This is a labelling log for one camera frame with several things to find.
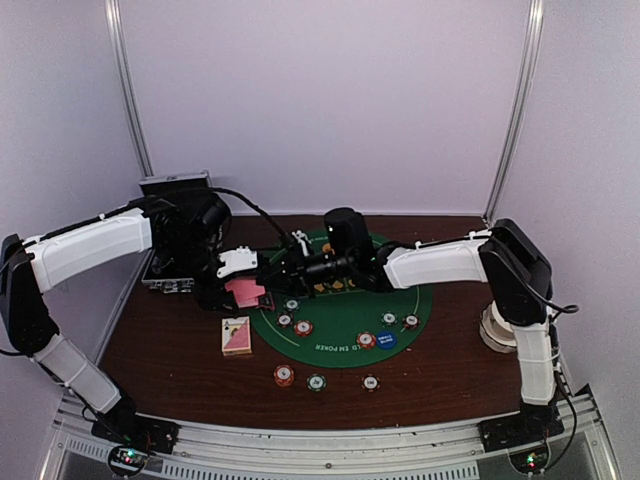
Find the blue small blind button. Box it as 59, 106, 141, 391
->
376, 331, 398, 350

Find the red five chip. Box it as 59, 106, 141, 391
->
294, 320, 314, 337
356, 332, 376, 350

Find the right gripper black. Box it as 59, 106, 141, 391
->
260, 242, 355, 299

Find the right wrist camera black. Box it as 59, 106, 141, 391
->
323, 207, 374, 259

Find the orange poker chip stack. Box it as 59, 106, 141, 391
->
273, 365, 295, 387

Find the gold card deck box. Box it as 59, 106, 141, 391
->
221, 316, 252, 356

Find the aluminium post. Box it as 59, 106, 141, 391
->
483, 0, 545, 225
104, 0, 154, 178

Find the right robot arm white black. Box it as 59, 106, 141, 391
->
257, 207, 579, 451

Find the left aluminium post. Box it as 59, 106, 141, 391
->
104, 0, 154, 178

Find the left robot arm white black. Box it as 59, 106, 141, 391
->
1, 188, 259, 450

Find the pink-backed playing card deck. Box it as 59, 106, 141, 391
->
225, 278, 266, 308

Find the right aluminium post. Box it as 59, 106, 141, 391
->
483, 0, 545, 225

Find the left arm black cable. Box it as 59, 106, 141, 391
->
209, 187, 301, 249

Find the triangular all-in button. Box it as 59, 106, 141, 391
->
256, 293, 276, 312

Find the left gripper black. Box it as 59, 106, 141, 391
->
163, 234, 239, 314

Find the white ceramic bowl stack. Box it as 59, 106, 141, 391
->
479, 302, 517, 354

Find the front aluminium rail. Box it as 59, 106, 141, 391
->
35, 393, 624, 479

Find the green poker chip stack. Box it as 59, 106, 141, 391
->
306, 373, 327, 393

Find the round green poker mat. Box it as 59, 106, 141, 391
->
245, 279, 433, 369

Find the brown poker chip stack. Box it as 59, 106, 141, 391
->
361, 375, 380, 392

